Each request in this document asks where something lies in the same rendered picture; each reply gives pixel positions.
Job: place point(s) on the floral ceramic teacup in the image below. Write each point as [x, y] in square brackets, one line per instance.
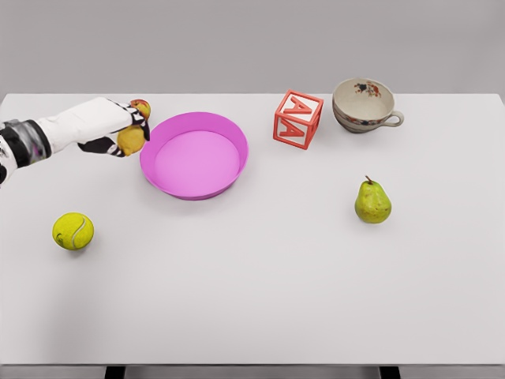
[362, 104]

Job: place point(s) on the green pear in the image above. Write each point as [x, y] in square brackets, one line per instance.
[372, 202]

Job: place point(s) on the red letter block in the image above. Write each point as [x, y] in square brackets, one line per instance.
[296, 118]

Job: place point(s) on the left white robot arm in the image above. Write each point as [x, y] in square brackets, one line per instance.
[35, 136]

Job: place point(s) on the red yellow apple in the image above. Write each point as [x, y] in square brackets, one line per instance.
[143, 107]

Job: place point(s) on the yellow tennis ball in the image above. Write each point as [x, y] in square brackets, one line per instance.
[73, 231]

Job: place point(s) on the pink round plate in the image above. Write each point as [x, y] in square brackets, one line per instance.
[195, 155]

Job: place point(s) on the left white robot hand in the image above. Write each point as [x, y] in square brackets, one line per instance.
[103, 118]

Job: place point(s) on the yellow lemon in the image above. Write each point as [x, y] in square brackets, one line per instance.
[130, 140]

